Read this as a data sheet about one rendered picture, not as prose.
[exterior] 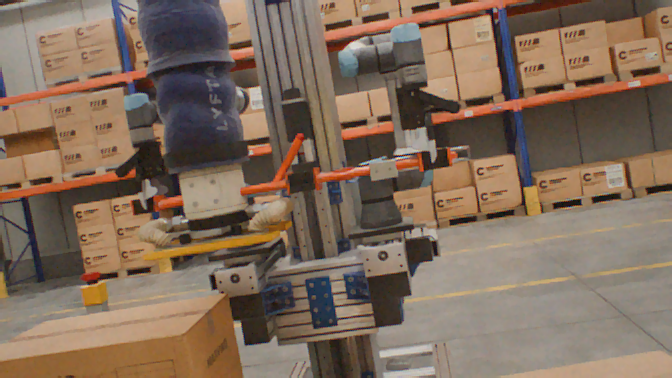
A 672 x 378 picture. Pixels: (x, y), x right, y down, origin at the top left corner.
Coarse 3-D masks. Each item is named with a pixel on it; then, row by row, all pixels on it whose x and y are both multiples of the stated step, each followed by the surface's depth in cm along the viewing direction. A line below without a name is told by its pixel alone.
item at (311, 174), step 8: (288, 176) 159; (296, 176) 159; (304, 176) 159; (312, 176) 159; (288, 184) 160; (296, 184) 160; (304, 184) 160; (312, 184) 159; (320, 184) 164; (288, 192) 160; (296, 192) 159
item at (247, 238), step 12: (240, 228) 156; (276, 228) 160; (180, 240) 157; (204, 240) 157; (216, 240) 154; (228, 240) 153; (240, 240) 152; (252, 240) 152; (264, 240) 151; (156, 252) 154; (168, 252) 154; (180, 252) 154; (192, 252) 153
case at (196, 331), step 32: (64, 320) 189; (96, 320) 181; (128, 320) 173; (160, 320) 166; (192, 320) 159; (224, 320) 180; (0, 352) 161; (32, 352) 155; (64, 352) 151; (96, 352) 150; (128, 352) 150; (160, 352) 149; (192, 352) 151; (224, 352) 175
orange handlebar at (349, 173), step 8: (400, 160) 159; (408, 160) 158; (416, 160) 158; (344, 168) 160; (352, 168) 164; (360, 168) 160; (368, 168) 159; (400, 168) 159; (320, 176) 160; (328, 176) 160; (336, 176) 160; (344, 176) 160; (352, 176) 160; (264, 184) 162; (272, 184) 162; (280, 184) 162; (240, 192) 163; (248, 192) 163; (256, 192) 163; (160, 200) 194; (168, 200) 166; (176, 200) 165; (160, 208) 167
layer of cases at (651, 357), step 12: (600, 360) 188; (612, 360) 186; (624, 360) 185; (636, 360) 183; (648, 360) 182; (660, 360) 180; (528, 372) 188; (540, 372) 187; (552, 372) 185; (564, 372) 184; (576, 372) 182; (588, 372) 181; (600, 372) 179; (612, 372) 178; (624, 372) 177; (636, 372) 175; (648, 372) 174; (660, 372) 173
